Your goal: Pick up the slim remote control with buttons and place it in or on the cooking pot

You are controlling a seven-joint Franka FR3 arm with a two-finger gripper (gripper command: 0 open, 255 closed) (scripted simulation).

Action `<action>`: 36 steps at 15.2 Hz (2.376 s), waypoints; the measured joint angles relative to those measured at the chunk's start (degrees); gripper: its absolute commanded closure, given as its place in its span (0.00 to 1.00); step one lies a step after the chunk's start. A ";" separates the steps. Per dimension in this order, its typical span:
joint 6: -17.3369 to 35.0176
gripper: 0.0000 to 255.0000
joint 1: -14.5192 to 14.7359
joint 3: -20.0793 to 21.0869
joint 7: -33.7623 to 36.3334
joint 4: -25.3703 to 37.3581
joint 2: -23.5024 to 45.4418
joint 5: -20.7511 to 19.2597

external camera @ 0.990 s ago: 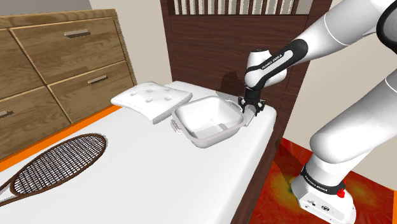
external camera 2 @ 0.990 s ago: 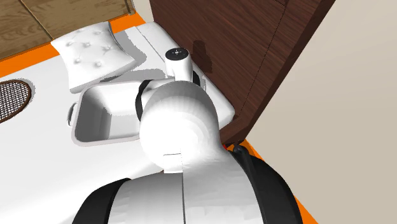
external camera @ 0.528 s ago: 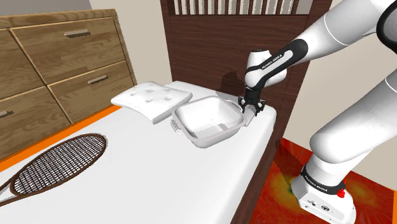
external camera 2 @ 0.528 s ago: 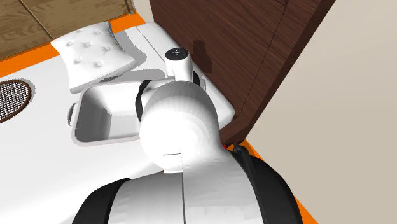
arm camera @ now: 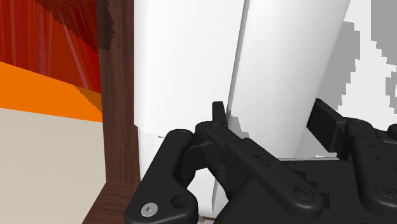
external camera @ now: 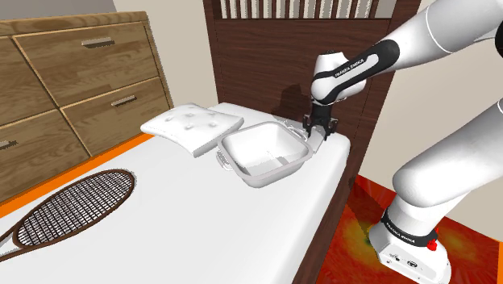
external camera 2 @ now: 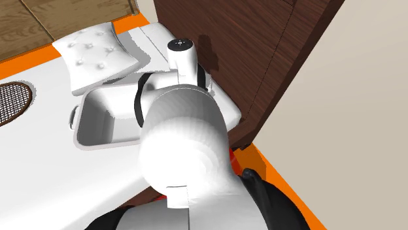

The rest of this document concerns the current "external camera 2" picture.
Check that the brown oval mesh basket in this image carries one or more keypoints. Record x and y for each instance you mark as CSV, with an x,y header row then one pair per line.
x,y
12,100

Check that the white tufted pillow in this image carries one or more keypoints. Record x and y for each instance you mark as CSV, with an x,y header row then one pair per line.
x,y
92,54

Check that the orange rug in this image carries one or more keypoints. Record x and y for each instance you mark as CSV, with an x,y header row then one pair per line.
x,y
25,62

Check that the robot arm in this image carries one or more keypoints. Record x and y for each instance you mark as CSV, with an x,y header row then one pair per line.
x,y
185,153

